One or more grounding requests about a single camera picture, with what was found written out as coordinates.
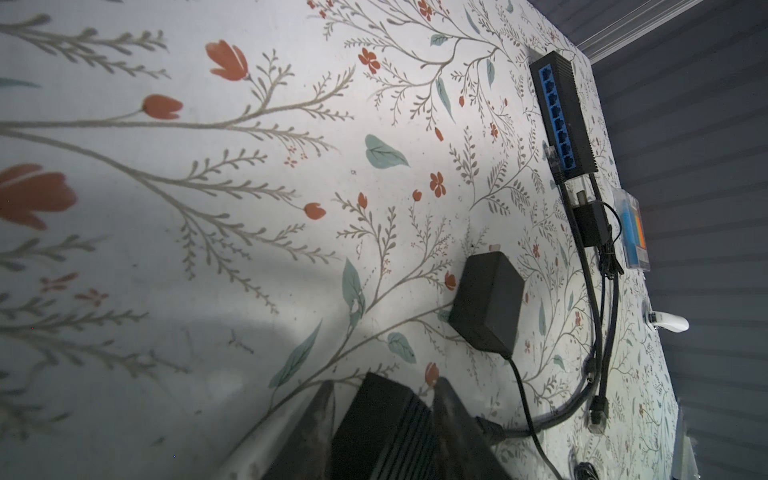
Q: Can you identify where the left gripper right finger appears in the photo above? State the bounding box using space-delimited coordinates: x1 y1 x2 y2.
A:
432 377 511 480

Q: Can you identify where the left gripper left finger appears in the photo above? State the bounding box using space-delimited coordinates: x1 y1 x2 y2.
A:
263 380 336 480

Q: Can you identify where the long black ethernet cable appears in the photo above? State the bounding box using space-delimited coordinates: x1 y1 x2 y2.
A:
476 155 606 442

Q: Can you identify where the black power adapter left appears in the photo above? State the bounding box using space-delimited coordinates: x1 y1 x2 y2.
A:
448 251 525 357

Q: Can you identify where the small white cylinder object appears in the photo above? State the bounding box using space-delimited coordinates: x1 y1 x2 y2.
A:
644 310 690 334

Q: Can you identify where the small black power adapter right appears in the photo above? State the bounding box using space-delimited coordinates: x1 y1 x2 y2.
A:
573 200 611 248

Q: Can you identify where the floral table mat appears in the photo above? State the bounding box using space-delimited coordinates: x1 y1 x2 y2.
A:
1 1 619 479

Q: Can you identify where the highlighter marker pack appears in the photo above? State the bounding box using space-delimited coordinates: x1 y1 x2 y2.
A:
613 189 651 272

